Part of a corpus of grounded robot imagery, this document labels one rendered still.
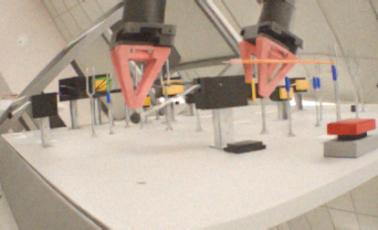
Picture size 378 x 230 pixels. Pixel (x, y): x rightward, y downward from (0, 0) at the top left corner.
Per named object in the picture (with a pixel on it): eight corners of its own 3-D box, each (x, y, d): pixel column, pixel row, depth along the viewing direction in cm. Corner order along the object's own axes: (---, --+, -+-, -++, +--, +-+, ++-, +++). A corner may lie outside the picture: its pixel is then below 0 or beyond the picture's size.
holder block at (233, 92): (194, 109, 63) (192, 78, 63) (234, 105, 65) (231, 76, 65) (207, 109, 59) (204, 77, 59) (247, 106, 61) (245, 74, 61)
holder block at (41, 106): (10, 148, 76) (5, 99, 76) (57, 143, 82) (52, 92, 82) (12, 151, 72) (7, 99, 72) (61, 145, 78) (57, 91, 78)
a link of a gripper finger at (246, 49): (263, 104, 69) (278, 48, 70) (286, 105, 62) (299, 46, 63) (224, 87, 67) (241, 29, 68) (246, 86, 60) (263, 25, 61)
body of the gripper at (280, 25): (272, 56, 71) (280, 18, 71) (303, 52, 61) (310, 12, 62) (237, 37, 69) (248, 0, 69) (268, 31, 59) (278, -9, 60)
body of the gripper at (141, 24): (152, 48, 64) (158, 2, 64) (176, 38, 54) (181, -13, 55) (109, 47, 62) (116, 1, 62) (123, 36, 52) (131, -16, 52)
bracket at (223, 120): (209, 146, 64) (205, 108, 64) (225, 144, 65) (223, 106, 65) (223, 149, 60) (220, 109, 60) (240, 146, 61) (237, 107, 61)
